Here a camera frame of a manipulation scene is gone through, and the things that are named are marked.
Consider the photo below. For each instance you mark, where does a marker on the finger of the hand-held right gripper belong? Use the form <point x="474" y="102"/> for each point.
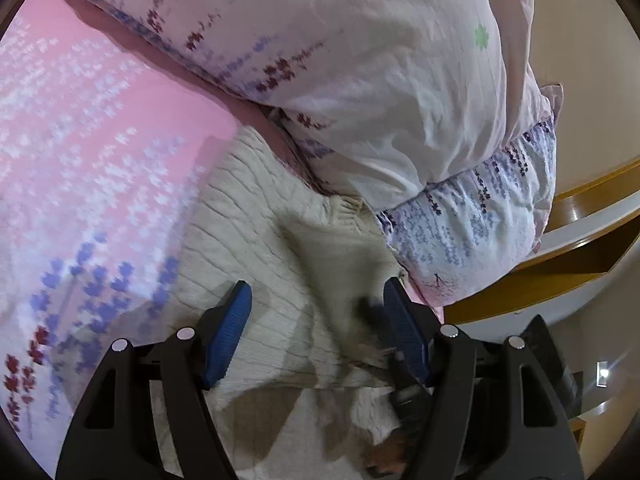
<point x="371" y="309"/>

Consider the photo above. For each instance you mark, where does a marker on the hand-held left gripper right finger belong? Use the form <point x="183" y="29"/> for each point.
<point x="407" y="336"/>

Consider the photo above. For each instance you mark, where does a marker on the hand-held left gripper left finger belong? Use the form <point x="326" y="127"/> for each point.
<point x="231" y="332"/>

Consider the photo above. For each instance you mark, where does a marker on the cream knit sweater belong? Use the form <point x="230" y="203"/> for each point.
<point x="280" y="325"/>

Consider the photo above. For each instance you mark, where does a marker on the person's right hand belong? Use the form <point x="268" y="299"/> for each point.
<point x="386" y="456"/>

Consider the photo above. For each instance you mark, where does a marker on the white floral top pillow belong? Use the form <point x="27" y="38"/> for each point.
<point x="380" y="70"/>

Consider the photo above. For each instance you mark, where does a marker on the pink floral bed sheet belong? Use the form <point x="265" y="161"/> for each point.
<point x="75" y="135"/>

